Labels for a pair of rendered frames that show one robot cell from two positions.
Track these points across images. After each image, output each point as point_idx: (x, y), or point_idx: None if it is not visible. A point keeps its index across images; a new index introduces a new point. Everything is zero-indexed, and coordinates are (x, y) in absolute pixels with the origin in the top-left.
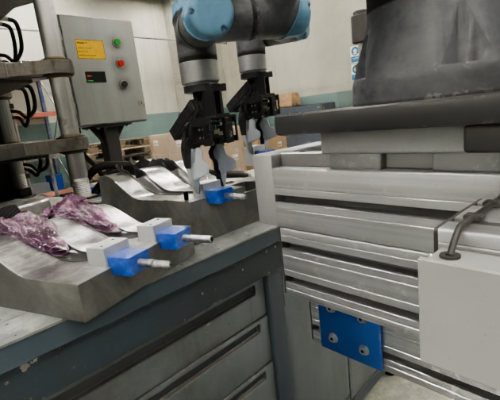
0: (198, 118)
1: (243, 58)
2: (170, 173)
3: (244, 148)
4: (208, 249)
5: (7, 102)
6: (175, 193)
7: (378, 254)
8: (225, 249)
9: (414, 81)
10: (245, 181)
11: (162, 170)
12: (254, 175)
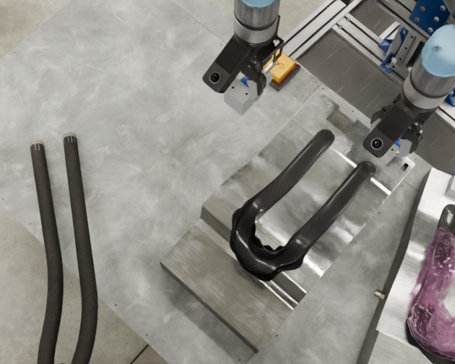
0: (432, 113)
1: (274, 25)
2: (276, 206)
3: (244, 104)
4: (415, 167)
5: None
6: (336, 195)
7: None
8: (416, 154)
9: None
10: (326, 118)
11: (274, 214)
12: (24, 133)
